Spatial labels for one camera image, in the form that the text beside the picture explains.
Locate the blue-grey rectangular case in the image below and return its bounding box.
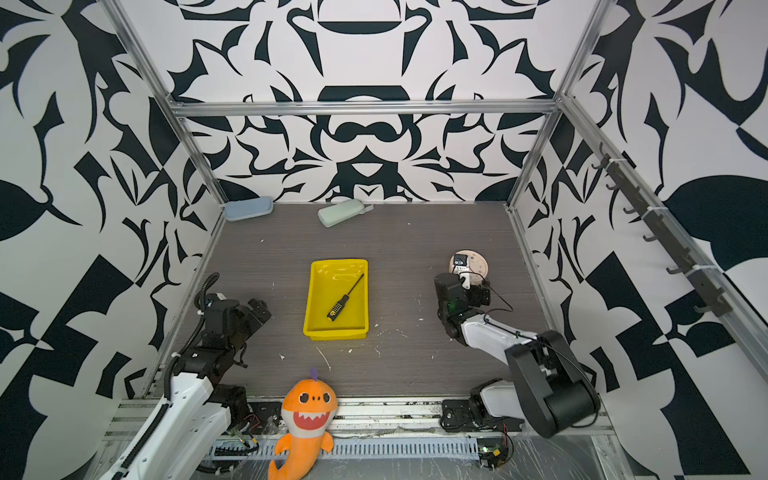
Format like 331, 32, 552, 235
224, 197, 274, 222

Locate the orange shark plush toy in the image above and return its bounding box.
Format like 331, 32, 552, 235
268, 368, 339, 479

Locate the mint green rectangular case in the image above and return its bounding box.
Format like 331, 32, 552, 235
317, 199, 374, 228

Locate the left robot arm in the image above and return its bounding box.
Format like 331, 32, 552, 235
102, 294, 272, 479

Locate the white slotted cable duct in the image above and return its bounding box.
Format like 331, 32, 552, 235
209, 437, 481, 461

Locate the black corrugated cable hose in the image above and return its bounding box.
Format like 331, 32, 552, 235
161, 272, 220, 385

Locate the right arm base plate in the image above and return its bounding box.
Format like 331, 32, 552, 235
439, 397, 524, 432

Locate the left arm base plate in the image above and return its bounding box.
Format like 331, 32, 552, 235
241, 401, 282, 436

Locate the round pink clock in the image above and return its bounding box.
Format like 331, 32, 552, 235
449, 249, 489, 284

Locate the black yellow screwdriver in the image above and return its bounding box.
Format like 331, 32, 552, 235
327, 274, 365, 321

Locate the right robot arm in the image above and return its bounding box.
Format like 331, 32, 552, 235
434, 273, 601, 438

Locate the black wall hook rail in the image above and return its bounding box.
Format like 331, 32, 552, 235
593, 143, 733, 317

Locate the yellow plastic bin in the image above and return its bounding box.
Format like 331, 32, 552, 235
303, 259, 370, 341

